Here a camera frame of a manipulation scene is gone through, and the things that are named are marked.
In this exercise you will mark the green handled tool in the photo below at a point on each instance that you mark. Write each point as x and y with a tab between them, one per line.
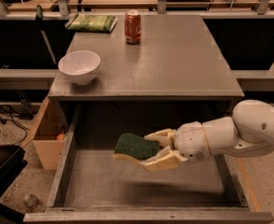
39	19

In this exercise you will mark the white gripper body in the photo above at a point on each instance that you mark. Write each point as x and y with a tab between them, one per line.
189	140

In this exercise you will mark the clear glass jar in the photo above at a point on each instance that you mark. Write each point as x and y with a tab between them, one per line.
32	203

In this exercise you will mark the small orange ball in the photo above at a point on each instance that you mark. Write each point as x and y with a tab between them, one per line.
60	136

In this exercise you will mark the open grey top drawer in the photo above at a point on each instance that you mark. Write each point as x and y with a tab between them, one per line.
90	187

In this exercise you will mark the white bowl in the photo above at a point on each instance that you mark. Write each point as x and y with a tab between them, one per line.
80	66

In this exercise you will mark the green and yellow sponge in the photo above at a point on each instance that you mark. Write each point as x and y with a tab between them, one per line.
132	147

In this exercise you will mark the grey cabinet with top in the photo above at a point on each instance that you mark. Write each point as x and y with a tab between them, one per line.
175	74

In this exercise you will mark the green chip bag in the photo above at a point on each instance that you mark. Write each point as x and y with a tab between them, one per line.
91	23

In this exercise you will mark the orange soda can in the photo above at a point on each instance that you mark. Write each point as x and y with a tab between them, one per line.
133	26

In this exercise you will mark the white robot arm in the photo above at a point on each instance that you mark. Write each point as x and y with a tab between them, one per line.
248	132

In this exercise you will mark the wooden box on floor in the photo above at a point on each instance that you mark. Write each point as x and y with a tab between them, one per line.
47	125

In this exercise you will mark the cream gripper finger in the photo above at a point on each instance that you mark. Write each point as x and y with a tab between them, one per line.
164	137
166	159

